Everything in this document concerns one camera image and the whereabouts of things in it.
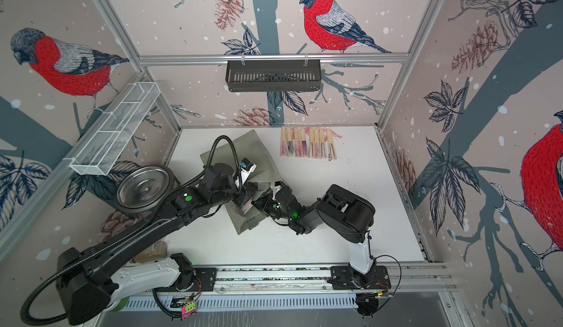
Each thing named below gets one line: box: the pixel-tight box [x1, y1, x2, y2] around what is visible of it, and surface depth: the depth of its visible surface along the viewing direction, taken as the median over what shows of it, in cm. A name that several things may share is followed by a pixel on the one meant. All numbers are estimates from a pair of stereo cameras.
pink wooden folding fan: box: [280, 126, 287, 157], surface depth 116 cm
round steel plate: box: [116, 164, 175, 215], surface depth 82 cm
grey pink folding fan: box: [319, 126, 330, 160], surface depth 116 cm
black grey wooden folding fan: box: [286, 126, 296, 157], surface depth 116 cm
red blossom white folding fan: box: [306, 126, 315, 159], surface depth 117 cm
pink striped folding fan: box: [313, 126, 323, 160], surface depth 116 cm
